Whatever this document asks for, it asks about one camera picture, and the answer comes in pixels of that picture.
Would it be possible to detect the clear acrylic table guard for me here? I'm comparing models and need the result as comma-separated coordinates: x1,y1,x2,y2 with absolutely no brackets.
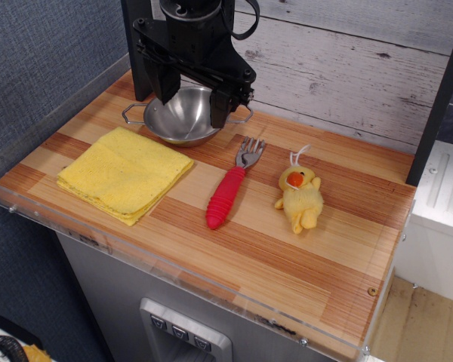
0,44,420,361

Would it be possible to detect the black cable loop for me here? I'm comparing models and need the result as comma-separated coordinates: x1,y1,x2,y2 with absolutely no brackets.
228,0,260,41

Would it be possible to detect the grey toy fridge cabinet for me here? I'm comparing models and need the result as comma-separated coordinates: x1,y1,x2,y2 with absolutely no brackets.
54,230,325,362

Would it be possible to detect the silver dispenser button panel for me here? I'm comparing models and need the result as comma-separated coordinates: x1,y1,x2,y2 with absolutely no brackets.
140,298,233,361

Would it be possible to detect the folded yellow cloth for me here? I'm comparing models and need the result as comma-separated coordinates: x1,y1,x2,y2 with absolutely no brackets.
57,127,194,226

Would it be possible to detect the white side shelf unit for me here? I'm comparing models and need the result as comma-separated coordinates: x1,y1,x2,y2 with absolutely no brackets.
393,141,453,300

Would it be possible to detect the fork with red handle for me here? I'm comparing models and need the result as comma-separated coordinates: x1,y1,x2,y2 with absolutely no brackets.
205,137,265,229

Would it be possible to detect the black vertical post left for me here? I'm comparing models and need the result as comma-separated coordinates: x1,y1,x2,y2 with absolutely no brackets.
121,0,154,102

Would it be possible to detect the yellow plush duck toy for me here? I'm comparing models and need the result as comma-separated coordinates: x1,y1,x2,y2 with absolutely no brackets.
275,144,324,235

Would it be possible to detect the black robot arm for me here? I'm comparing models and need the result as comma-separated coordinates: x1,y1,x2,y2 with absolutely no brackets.
132,1,257,129

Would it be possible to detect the black vertical post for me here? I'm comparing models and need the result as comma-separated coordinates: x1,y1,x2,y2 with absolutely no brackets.
405,48,453,186
121,0,154,102

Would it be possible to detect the yellow and black object corner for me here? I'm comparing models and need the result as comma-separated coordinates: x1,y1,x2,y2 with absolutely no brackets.
0,316,54,361

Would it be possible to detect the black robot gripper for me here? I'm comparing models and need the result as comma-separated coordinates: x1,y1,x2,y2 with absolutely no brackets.
133,7,257,129

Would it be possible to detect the black vertical post right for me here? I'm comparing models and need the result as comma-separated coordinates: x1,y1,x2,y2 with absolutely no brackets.
405,48,453,186

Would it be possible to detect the stainless steel bowl with handles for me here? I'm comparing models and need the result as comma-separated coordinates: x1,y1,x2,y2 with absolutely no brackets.
122,85,254,148

